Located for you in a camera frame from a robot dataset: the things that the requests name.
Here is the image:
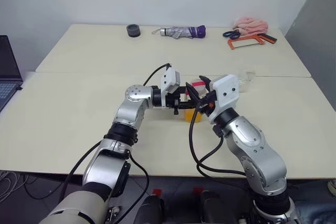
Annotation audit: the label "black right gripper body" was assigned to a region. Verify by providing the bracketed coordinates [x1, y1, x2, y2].
[195, 90, 218, 120]

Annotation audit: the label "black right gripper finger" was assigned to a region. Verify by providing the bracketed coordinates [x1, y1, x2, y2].
[199, 76, 213, 92]
[185, 82, 203, 107]

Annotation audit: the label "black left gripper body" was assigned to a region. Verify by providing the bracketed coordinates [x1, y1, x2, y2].
[165, 86, 182, 116]

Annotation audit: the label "clear bottle with orange drink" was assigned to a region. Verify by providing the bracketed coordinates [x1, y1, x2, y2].
[183, 78, 208, 123]

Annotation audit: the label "clear wine glass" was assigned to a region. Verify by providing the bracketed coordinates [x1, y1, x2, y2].
[235, 67, 257, 93]

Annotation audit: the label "orange hacksaw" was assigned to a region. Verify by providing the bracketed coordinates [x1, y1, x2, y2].
[227, 32, 278, 51]

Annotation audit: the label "folded silver purple umbrella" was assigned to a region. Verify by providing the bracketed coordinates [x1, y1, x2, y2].
[151, 25, 207, 40]

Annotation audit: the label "pink towel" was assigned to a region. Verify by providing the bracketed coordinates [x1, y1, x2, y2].
[233, 16, 269, 36]

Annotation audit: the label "dark grey round roll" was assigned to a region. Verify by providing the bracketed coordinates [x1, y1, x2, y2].
[126, 24, 141, 38]

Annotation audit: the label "dark rounded shape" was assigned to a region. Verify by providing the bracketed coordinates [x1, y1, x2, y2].
[141, 195, 166, 224]
[201, 189, 224, 224]

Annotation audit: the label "blue denim cloth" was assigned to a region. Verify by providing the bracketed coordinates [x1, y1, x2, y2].
[296, 200, 336, 224]

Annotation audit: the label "dark laptop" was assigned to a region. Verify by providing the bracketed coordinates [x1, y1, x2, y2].
[0, 35, 24, 112]

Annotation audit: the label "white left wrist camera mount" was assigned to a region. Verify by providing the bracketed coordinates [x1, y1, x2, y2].
[159, 67, 182, 109]

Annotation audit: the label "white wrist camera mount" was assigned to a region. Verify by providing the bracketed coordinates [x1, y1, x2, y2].
[159, 67, 182, 109]
[211, 73, 242, 120]

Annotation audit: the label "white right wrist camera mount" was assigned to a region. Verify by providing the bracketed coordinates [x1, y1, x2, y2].
[211, 73, 242, 120]

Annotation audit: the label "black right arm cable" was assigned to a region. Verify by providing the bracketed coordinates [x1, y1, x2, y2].
[188, 107, 250, 183]

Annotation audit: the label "blue handled scissors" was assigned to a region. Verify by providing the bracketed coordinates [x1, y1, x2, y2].
[222, 28, 241, 39]

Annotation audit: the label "white floor cables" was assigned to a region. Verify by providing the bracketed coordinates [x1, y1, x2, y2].
[0, 170, 29, 204]

